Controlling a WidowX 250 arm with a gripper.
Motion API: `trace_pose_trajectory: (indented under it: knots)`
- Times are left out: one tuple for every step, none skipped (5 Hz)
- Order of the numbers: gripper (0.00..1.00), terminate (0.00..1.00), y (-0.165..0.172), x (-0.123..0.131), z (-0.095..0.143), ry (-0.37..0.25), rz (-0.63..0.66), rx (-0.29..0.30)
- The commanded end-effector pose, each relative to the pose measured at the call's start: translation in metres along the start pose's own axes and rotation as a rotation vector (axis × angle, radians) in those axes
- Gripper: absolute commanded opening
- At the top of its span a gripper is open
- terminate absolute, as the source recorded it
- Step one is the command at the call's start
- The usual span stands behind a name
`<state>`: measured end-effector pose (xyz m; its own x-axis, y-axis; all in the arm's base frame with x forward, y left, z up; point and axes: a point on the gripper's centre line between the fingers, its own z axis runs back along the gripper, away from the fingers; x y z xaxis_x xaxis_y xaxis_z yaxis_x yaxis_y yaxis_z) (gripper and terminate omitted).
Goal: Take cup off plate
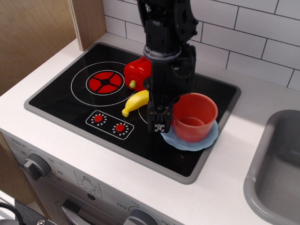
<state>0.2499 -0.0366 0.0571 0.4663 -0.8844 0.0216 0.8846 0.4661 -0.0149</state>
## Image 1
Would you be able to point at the grey oven knob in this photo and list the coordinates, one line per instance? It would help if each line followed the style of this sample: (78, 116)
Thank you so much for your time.
(138, 217)

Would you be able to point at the red toy bell pepper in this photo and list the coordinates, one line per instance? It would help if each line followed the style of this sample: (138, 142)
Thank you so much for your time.
(136, 72)

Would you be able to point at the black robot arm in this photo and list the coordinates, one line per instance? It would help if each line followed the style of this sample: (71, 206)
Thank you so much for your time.
(168, 25)

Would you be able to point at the wooden side panel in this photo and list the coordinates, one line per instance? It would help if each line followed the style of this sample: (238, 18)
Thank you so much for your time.
(32, 31)

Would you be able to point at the black device with screw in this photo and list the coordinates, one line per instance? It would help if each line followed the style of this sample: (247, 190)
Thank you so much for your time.
(30, 216)

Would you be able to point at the yellow toy banana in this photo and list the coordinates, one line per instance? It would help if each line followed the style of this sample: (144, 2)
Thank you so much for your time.
(136, 101)

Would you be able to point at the orange plastic cup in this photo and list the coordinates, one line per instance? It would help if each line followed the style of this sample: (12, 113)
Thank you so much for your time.
(193, 117)

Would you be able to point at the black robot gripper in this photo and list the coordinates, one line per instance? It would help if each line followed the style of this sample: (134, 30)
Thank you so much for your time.
(172, 75)

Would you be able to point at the light blue plastic plate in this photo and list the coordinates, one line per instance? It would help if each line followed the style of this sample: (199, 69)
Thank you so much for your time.
(172, 139)

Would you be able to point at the grey oven door handle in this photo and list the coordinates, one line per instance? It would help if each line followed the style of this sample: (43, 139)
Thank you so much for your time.
(71, 210)

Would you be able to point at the black toy stovetop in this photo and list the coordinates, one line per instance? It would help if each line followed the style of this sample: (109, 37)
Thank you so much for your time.
(87, 98)

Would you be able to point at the grey timer knob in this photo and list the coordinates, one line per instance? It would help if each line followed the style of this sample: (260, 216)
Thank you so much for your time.
(36, 167)

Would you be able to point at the grey toy sink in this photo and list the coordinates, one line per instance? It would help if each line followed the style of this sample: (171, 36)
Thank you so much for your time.
(272, 184)

